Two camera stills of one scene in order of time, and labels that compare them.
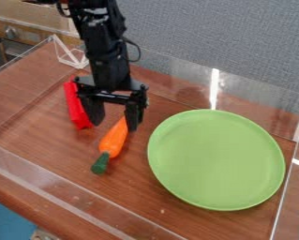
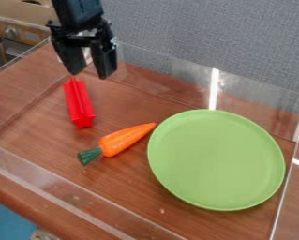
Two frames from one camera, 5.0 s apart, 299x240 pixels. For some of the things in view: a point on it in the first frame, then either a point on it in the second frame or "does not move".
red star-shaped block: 80,118 does not move
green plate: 216,158 does not move
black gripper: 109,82 to 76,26
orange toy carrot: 109,144 to 116,141
